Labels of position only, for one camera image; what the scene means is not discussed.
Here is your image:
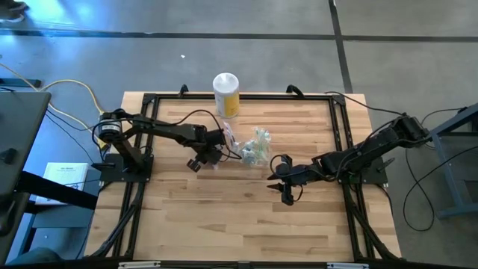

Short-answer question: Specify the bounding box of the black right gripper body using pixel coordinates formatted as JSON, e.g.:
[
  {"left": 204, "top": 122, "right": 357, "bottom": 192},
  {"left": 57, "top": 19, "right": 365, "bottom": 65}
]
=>
[{"left": 277, "top": 154, "right": 319, "bottom": 207}]

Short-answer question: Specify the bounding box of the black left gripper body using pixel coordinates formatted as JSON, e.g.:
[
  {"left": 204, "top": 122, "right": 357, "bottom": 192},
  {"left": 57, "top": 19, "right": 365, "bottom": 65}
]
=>
[{"left": 185, "top": 128, "right": 229, "bottom": 173}]

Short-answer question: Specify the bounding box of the purple white toothbrush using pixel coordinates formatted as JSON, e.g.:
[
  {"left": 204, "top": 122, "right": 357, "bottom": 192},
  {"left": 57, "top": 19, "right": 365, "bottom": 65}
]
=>
[{"left": 223, "top": 120, "right": 240, "bottom": 149}]

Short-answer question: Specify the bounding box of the clear acrylic organizer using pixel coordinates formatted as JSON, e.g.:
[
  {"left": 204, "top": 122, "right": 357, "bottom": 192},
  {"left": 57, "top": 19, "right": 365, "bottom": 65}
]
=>
[{"left": 238, "top": 126, "right": 273, "bottom": 167}]

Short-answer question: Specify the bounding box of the white canister yellow label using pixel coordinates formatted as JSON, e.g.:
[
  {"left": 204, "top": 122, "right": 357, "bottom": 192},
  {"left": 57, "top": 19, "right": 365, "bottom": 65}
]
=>
[{"left": 211, "top": 72, "right": 240, "bottom": 120}]

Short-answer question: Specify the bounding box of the white booklet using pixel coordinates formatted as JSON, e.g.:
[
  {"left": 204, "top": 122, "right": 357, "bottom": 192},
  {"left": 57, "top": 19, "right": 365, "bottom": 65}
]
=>
[{"left": 35, "top": 161, "right": 90, "bottom": 206}]

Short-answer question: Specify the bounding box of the black desk beam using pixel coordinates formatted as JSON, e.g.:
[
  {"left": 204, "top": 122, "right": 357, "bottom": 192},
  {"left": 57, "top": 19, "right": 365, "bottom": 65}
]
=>
[{"left": 14, "top": 170, "right": 99, "bottom": 211}]

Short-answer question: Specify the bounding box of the grey desk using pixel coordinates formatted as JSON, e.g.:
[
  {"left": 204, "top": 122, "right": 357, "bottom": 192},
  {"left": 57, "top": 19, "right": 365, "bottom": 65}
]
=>
[{"left": 0, "top": 90, "right": 52, "bottom": 255}]

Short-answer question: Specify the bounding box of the black floor bar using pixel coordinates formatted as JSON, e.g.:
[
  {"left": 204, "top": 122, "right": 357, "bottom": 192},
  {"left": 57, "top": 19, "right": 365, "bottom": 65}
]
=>
[{"left": 0, "top": 77, "right": 43, "bottom": 89}]

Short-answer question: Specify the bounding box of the black knob on desk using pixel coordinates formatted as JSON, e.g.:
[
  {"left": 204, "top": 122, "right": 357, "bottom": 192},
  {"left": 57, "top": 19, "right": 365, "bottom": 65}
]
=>
[{"left": 0, "top": 147, "right": 19, "bottom": 165}]

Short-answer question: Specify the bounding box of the person's shoe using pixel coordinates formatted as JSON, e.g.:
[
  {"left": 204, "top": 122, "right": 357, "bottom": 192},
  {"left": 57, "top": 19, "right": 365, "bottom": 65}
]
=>
[{"left": 0, "top": 0, "right": 29, "bottom": 22}]

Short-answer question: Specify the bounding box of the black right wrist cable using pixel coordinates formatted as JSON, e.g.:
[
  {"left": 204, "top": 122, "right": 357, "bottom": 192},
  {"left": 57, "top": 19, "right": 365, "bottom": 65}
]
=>
[{"left": 268, "top": 153, "right": 305, "bottom": 202}]

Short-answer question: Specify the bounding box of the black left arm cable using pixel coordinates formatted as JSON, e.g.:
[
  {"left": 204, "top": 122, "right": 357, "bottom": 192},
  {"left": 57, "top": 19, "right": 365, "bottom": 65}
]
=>
[{"left": 164, "top": 108, "right": 243, "bottom": 161}]

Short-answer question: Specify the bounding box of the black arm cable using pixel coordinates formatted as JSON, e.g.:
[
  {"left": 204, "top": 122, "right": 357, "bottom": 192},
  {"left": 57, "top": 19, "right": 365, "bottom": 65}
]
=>
[
  {"left": 323, "top": 90, "right": 406, "bottom": 117},
  {"left": 164, "top": 108, "right": 243, "bottom": 161}
]

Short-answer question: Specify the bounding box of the black aluminium table frame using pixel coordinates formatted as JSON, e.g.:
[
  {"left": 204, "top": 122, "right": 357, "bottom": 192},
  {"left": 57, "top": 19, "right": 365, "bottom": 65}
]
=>
[{"left": 84, "top": 91, "right": 403, "bottom": 262}]

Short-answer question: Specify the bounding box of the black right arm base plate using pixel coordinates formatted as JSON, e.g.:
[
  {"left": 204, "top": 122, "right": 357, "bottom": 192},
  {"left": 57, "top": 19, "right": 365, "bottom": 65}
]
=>
[{"left": 333, "top": 155, "right": 389, "bottom": 186}]

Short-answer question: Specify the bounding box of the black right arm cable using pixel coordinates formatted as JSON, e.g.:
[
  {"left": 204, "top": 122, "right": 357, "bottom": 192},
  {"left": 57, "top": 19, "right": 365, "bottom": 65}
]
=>
[{"left": 323, "top": 90, "right": 406, "bottom": 117}]

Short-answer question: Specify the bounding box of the silver frame bracket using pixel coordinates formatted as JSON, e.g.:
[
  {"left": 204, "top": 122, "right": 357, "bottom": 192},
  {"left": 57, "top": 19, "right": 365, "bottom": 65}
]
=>
[
  {"left": 326, "top": 262, "right": 370, "bottom": 269},
  {"left": 117, "top": 261, "right": 162, "bottom": 269}
]

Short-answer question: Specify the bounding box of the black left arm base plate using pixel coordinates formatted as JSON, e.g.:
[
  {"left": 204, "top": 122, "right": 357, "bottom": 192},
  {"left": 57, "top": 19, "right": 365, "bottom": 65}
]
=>
[{"left": 97, "top": 152, "right": 155, "bottom": 184}]

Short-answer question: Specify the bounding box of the black floor cable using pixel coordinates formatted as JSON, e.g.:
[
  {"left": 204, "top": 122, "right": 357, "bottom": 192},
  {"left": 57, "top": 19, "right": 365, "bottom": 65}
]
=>
[
  {"left": 420, "top": 107, "right": 470, "bottom": 128},
  {"left": 43, "top": 108, "right": 109, "bottom": 165},
  {"left": 402, "top": 143, "right": 478, "bottom": 232}
]

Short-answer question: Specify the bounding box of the blue-grey steel table frame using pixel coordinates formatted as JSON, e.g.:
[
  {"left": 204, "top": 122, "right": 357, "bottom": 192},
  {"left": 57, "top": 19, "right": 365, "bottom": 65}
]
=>
[{"left": 412, "top": 102, "right": 478, "bottom": 220}]

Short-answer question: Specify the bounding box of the yellow cable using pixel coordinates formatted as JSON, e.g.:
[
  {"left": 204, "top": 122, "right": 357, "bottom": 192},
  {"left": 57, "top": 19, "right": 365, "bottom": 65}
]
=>
[{"left": 0, "top": 61, "right": 113, "bottom": 150}]

